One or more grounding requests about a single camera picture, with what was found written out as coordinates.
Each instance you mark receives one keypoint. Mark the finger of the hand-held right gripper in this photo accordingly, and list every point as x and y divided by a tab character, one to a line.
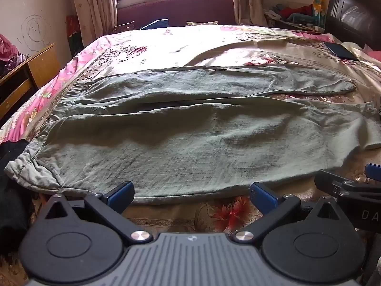
373	172
327	180

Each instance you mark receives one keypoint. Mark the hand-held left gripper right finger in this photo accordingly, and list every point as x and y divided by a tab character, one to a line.
262	197

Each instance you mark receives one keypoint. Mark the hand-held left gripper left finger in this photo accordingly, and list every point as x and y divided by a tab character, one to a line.
119	196

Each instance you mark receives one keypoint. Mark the grey-green pants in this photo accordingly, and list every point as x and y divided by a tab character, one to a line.
178	143

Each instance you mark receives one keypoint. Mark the black cloth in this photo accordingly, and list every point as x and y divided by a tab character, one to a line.
13	184

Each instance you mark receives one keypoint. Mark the dark blue tablet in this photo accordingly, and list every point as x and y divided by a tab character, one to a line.
340	51

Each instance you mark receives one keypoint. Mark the wooden desk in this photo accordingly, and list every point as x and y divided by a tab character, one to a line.
38	65

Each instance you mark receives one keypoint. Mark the dark wooden headboard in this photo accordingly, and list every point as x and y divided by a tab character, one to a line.
354	15

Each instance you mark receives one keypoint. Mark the floral satin bedspread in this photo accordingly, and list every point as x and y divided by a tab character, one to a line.
178	47

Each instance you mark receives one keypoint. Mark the yellow floral package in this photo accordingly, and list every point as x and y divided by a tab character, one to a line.
318	9

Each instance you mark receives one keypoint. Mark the pile of colourful clothes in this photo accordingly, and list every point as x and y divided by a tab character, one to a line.
291	11

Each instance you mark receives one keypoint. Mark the blue cloth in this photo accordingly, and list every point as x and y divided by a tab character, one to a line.
156	23

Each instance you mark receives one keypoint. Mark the pink plastic bag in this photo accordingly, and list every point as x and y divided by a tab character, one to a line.
7	50

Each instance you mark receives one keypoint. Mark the beige pillow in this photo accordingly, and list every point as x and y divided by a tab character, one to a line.
202	23

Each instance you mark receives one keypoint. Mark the beige curtain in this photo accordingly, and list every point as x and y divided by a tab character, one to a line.
95	9
245	0

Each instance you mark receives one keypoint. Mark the maroon padded window bench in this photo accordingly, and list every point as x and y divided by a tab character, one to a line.
178	9

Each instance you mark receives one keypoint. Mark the red wall decoration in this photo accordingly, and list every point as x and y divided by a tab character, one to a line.
73	25

